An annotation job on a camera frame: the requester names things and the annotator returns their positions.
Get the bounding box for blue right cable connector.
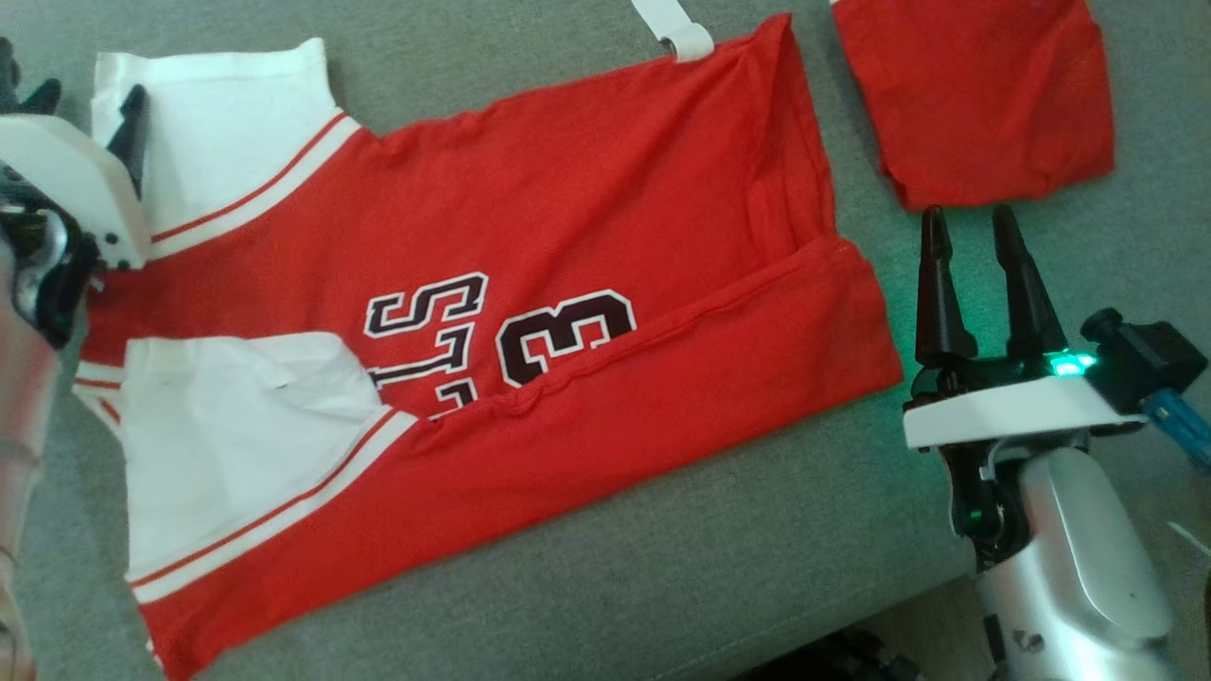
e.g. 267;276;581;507
1140;388;1211;474

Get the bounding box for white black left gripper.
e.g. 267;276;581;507
0;80;152;271

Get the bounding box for red basketball shorts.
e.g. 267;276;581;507
831;0;1117;211

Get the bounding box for red white number 23 jersey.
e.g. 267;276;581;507
71;0;904;680

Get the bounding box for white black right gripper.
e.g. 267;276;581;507
902;204;1147;451

